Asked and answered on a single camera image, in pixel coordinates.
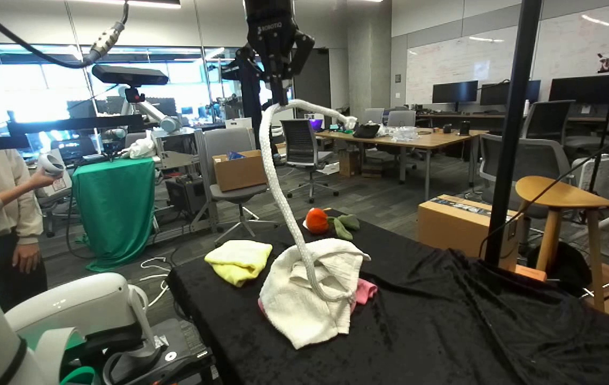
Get black camera bar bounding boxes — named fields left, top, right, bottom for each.
left=91, top=62, right=173, bottom=90

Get operator right hand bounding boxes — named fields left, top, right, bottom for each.
left=30, top=167, right=61, bottom=193

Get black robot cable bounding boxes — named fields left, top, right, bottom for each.
left=0, top=0, right=132, bottom=71

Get operator right forearm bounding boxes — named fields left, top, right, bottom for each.
left=0, top=168, right=44, bottom=220

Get black office chair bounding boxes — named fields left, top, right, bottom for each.
left=279, top=118, right=320, bottom=205

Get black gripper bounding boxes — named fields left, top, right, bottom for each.
left=245, top=0, right=316, bottom=107

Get black background stand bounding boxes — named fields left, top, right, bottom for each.
left=219, top=45, right=272, bottom=148

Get yellow cloth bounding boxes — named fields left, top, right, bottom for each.
left=204, top=238, right=277, bottom=289

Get pink cloth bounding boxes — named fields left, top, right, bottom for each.
left=349, top=276, right=381, bottom=311

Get white rope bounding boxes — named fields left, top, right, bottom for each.
left=257, top=97, right=360, bottom=304

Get grey padded office chair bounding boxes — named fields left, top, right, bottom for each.
left=479, top=132, right=585, bottom=205

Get white drawstring garment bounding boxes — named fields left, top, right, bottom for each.
left=257, top=238, right=373, bottom=350

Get black velvet tablecloth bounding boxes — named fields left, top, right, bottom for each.
left=166, top=216, right=609, bottom=385

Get wooden office desk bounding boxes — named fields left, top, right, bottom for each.
left=314, top=126, right=493, bottom=199

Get cardboard box with black tape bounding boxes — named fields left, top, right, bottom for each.
left=418, top=193, right=529, bottom=261

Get grey mesh office chair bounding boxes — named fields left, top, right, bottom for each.
left=521, top=98, right=575, bottom=145

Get small open cardboard box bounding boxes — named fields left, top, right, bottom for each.
left=209, top=148, right=275, bottom=195

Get wooden stool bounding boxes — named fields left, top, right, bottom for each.
left=513, top=173, right=609, bottom=314

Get operator left forearm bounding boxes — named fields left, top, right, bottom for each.
left=0, top=189, right=48, bottom=246

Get plush radish toy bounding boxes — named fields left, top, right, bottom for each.
left=299, top=205, right=363, bottom=241

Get wide black computer monitor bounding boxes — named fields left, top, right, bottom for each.
left=547, top=71, right=609, bottom=112

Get green cloth covered table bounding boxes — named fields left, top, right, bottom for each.
left=74, top=157, right=158, bottom=272

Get black vertical pole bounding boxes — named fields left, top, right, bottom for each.
left=483, top=0, right=546, bottom=272

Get operator left hand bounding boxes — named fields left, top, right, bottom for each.
left=11, top=240, right=44, bottom=278

